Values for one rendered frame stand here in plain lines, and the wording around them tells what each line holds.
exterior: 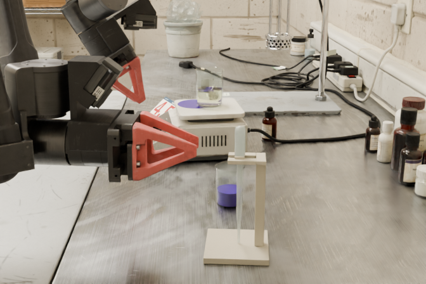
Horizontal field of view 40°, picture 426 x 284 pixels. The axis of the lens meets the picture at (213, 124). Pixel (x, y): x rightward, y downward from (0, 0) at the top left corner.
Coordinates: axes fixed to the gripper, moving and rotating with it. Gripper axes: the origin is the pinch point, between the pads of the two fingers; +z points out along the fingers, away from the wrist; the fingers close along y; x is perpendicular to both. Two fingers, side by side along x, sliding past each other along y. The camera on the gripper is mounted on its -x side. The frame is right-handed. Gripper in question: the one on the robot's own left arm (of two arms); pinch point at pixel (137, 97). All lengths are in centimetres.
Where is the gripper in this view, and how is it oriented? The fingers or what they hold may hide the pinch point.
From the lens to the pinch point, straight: 104.9
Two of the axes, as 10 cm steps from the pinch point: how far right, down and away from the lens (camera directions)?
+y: -3.4, -1.2, 9.3
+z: 5.0, 8.1, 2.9
